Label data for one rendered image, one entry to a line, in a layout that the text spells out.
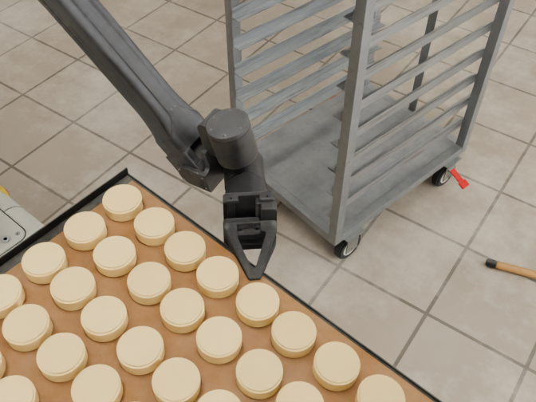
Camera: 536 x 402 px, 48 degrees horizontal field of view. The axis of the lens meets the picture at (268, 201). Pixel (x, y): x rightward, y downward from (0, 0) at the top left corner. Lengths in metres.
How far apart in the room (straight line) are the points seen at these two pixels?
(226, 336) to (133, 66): 0.37
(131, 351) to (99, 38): 0.39
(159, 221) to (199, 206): 1.32
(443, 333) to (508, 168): 0.76
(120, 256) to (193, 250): 0.09
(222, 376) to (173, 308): 0.09
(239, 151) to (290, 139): 1.32
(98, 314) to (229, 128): 0.28
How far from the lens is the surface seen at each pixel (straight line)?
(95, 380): 0.67
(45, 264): 0.76
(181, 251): 0.74
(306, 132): 2.13
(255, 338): 0.70
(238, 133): 0.76
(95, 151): 2.35
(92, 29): 0.83
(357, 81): 1.40
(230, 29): 1.72
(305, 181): 1.95
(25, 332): 0.72
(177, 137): 0.84
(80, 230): 0.78
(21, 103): 2.67
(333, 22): 2.02
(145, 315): 0.72
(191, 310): 0.70
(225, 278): 0.72
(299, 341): 0.68
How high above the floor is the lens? 1.55
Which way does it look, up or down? 48 degrees down
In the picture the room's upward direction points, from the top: straight up
